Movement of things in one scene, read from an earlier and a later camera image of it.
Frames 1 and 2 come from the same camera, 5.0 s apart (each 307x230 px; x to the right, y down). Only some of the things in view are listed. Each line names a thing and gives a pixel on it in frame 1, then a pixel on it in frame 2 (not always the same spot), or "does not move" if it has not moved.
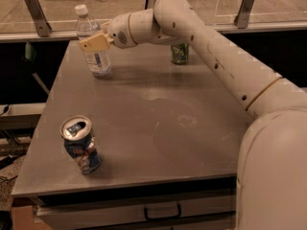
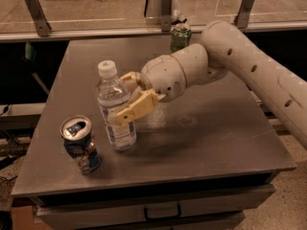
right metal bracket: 242,19 does not move
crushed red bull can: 80,144 does not move
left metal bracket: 37,12 does not move
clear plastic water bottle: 98,60 -> 111,95
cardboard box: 23,218 does not move
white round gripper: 119,33 -> 163,75
